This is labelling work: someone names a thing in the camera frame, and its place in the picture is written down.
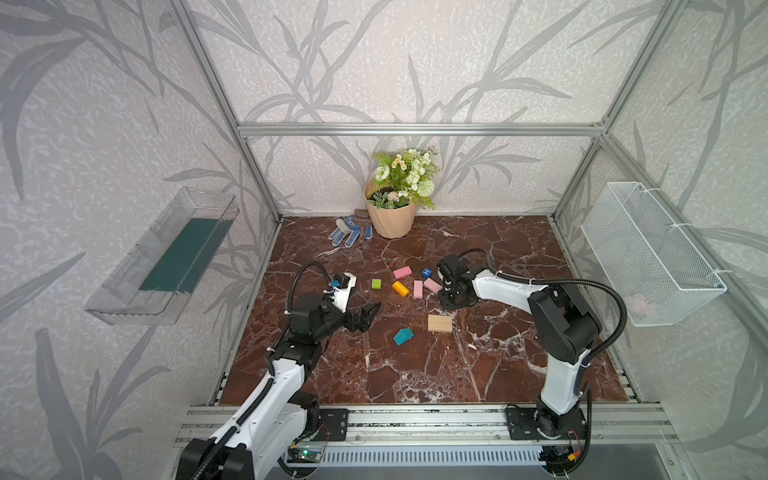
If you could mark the orange rectangular block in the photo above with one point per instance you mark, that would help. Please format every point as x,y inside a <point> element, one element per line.
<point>399,287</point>

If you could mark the white wire basket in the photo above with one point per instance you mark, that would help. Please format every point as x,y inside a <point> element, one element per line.
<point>643,250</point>

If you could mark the pink block right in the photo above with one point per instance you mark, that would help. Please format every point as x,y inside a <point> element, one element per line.
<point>432,285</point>

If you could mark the teal wedge block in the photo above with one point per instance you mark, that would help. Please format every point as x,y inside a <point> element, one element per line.
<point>403,336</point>

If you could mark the pink block far left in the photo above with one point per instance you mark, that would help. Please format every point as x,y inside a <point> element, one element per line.
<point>402,272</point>

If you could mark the blue dotted work glove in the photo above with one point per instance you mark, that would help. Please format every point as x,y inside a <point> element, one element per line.
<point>349,230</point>

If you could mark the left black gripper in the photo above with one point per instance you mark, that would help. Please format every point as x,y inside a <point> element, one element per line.
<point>351,318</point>

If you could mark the green artificial plant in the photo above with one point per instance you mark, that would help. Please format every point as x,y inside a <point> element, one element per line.
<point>404,179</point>

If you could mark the aluminium cage frame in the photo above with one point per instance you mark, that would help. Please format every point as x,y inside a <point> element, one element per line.
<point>600,132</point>

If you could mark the pink block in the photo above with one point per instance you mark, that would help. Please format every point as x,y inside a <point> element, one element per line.
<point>432,285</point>
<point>402,272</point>
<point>418,289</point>

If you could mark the beige flower pot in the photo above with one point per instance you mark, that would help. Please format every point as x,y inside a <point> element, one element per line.
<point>389,223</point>

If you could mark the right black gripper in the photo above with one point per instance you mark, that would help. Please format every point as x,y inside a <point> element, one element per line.
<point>453,288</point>

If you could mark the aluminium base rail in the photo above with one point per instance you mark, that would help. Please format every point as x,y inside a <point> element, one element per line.
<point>636,435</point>

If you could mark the left green circuit board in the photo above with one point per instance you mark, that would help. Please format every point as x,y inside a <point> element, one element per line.
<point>305,455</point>

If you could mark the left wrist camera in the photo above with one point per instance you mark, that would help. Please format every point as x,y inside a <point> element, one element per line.
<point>342,287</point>

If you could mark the pink block middle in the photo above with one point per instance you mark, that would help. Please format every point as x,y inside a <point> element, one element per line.
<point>418,289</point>

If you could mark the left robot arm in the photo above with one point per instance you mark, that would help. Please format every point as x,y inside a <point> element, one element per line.
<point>278,412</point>

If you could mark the natural wood block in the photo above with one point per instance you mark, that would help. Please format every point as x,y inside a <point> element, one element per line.
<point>439,319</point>
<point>440,328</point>

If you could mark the clear plastic wall shelf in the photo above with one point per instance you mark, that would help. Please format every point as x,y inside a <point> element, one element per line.
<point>154,282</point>

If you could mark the pink object in basket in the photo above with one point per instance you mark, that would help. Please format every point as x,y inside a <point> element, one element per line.
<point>638,306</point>

